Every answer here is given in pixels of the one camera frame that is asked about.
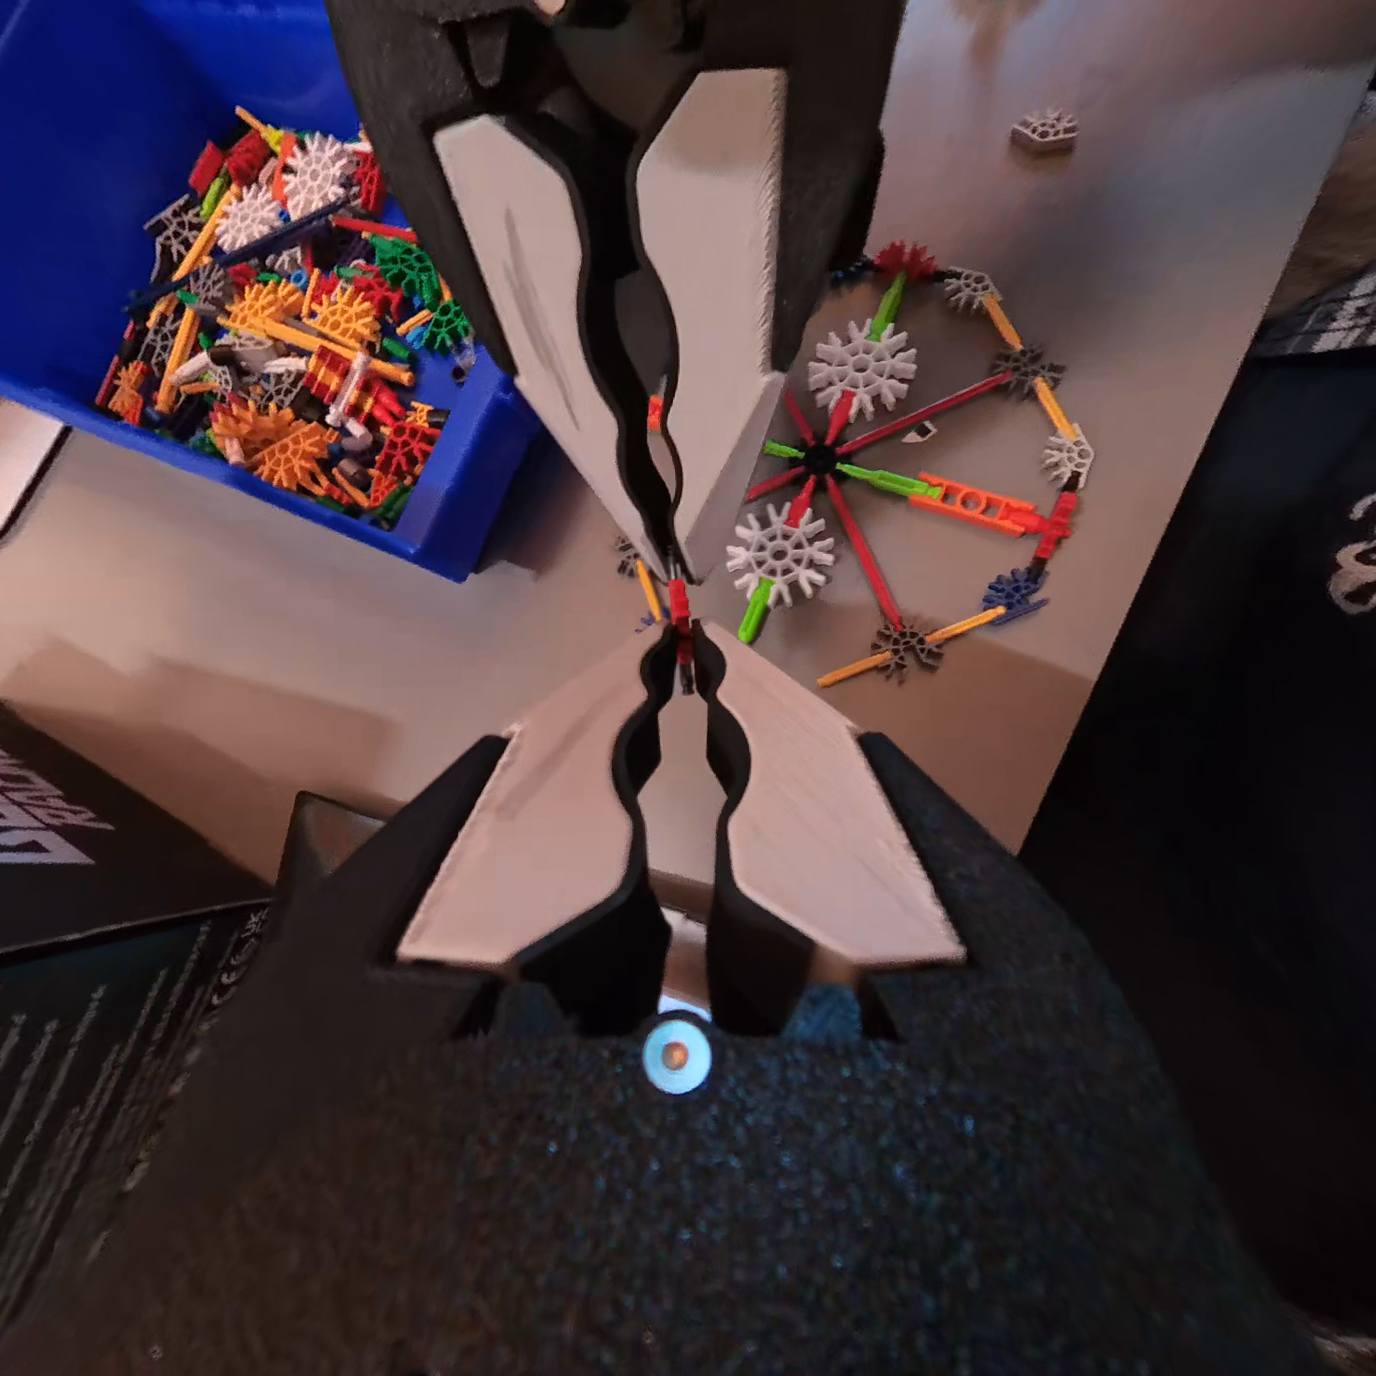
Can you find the dark printed shirt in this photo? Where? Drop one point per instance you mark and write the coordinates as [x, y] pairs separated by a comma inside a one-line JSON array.
[[1236, 752]]

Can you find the blue bin with toy pieces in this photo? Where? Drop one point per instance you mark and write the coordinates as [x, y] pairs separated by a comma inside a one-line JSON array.
[[66, 64]]

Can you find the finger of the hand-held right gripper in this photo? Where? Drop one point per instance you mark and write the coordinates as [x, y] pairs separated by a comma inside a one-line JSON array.
[[516, 269], [720, 269]]

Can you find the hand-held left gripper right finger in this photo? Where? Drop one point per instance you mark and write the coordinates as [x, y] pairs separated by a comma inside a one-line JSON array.
[[838, 849]]

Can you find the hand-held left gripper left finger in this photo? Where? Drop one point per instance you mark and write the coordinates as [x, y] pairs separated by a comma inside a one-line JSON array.
[[529, 849]]

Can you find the pile of colourful toy pieces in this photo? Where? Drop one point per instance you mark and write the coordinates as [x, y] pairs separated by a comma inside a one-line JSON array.
[[281, 324]]

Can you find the colourful spoked wheel model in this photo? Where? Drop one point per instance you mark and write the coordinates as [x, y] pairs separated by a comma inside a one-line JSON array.
[[859, 366]]

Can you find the black box with white print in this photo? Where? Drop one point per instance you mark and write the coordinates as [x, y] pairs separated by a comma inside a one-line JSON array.
[[66, 1075]]

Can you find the loose grey connector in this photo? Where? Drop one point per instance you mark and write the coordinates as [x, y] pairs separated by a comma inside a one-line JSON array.
[[1044, 128]]

